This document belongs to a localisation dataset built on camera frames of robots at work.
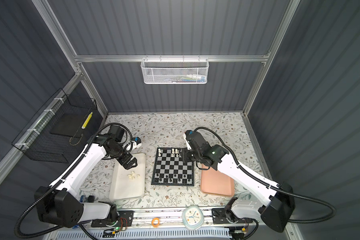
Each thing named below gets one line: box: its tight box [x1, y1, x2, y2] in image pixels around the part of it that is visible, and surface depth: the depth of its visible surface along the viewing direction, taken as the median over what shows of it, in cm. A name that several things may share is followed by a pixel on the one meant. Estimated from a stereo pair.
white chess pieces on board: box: [158, 148, 179, 158], surface depth 96 cm
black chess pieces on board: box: [156, 173, 191, 183], surface depth 86 cm
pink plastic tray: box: [201, 164, 235, 197], surface depth 87 cm
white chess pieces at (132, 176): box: [127, 171, 140, 180], surface depth 88 cm
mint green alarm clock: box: [182, 205, 205, 231], surface depth 72 cm
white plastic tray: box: [109, 153, 146, 201], surface depth 86 cm
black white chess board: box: [151, 147, 195, 187], surface depth 91 cm
